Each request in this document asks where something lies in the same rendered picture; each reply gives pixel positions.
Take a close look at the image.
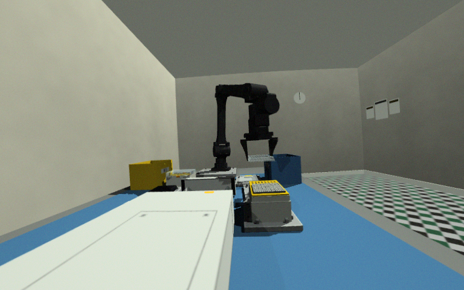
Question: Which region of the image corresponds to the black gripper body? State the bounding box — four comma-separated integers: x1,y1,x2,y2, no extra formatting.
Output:
240,132,278,141

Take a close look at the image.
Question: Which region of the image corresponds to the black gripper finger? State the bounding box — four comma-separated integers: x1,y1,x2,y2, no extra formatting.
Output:
241,141,248,160
268,139,278,156

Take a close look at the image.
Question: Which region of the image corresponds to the yellow bin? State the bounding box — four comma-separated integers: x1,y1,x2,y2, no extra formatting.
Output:
129,159,173,190

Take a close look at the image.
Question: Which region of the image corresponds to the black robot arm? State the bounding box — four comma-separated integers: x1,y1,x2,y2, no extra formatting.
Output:
211,83,280,171

